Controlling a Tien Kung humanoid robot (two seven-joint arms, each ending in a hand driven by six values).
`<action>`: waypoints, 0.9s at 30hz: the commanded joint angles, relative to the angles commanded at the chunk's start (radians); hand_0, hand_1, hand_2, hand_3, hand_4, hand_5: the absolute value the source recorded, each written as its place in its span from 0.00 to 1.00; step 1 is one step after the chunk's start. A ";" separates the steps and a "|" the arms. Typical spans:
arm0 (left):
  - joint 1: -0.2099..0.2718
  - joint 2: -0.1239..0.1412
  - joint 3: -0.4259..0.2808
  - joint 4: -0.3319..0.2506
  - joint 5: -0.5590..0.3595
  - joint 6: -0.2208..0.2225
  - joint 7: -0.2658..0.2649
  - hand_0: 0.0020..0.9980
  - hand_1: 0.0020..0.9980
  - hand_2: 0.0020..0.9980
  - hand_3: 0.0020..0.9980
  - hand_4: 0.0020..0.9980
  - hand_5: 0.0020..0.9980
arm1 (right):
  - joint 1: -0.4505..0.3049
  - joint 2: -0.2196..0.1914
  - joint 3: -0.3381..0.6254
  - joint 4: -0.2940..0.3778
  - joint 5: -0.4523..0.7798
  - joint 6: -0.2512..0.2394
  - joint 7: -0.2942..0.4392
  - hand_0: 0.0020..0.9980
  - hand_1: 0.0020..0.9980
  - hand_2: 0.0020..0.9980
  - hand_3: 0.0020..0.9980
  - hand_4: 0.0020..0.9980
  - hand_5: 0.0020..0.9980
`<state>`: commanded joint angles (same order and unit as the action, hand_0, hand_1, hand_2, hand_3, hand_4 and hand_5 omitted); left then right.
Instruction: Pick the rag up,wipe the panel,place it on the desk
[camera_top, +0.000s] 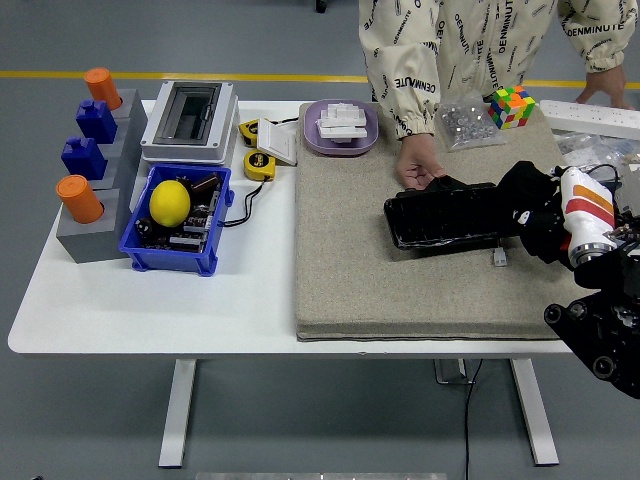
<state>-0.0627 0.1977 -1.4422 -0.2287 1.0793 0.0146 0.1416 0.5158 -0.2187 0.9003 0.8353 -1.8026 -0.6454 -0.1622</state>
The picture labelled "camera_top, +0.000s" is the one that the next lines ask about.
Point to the person's left hand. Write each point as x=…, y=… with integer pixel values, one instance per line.
x=607, y=85

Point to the person's right hand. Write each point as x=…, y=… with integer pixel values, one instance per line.
x=416, y=155

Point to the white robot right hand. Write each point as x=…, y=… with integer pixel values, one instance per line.
x=587, y=210

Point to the black rag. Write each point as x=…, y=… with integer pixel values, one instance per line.
x=527, y=187

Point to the person's left forearm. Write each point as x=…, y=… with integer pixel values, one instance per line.
x=595, y=35

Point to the person's right forearm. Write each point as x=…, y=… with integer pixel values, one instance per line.
x=405, y=85

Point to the white power strip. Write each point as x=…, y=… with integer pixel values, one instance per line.
x=590, y=117

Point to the grey metal part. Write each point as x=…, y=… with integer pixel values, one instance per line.
x=629, y=195

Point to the clear bag of metal nuts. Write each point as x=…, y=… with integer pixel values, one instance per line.
x=467, y=125

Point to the clear plastic bags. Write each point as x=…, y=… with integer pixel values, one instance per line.
x=590, y=147

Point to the white plastic parts pile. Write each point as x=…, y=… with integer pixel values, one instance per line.
x=342, y=122

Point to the colourful puzzle cube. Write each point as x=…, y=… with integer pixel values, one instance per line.
x=511, y=106

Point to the purple square bowl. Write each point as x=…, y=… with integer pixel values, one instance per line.
x=315, y=140

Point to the beige fabric mat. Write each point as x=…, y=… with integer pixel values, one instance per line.
x=350, y=250

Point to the person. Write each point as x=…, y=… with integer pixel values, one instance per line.
x=475, y=40

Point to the white table leg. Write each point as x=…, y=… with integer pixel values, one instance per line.
x=535, y=415
x=177, y=415

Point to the yellow tape measure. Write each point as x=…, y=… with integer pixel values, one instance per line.
x=248, y=132
x=258, y=164

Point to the black chair caster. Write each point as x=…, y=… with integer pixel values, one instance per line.
x=321, y=6

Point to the black electronic circuit parts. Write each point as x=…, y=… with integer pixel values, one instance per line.
x=197, y=225

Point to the grey stepped block holder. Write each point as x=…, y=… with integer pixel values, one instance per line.
x=90, y=245

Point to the yellow lemon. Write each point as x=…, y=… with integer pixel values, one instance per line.
x=170, y=202

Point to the blue plastic bin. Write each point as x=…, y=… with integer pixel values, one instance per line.
x=170, y=260

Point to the orange cylinder peg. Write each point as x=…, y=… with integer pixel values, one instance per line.
x=102, y=87
x=80, y=197

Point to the blue block peg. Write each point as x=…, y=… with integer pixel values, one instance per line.
x=84, y=157
x=96, y=120

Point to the white wall switch plate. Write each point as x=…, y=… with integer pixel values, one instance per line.
x=279, y=142

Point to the grey white electrical enclosure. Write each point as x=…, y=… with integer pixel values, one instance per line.
x=220, y=125

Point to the metal under-table bracket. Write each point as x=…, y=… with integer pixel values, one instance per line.
x=450, y=381

